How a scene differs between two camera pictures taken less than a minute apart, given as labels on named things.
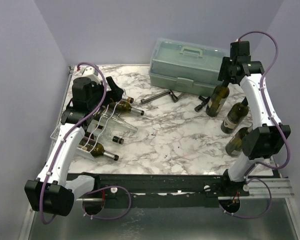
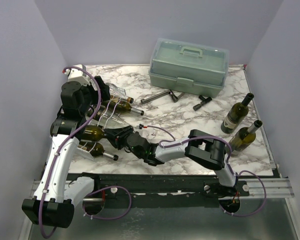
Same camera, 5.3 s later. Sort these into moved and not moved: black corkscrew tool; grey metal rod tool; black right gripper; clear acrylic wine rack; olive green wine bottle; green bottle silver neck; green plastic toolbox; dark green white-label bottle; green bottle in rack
Moved: olive green wine bottle; clear acrylic wine rack; black right gripper
Not moved: green bottle in rack; green bottle silver neck; black corkscrew tool; green plastic toolbox; dark green white-label bottle; grey metal rod tool
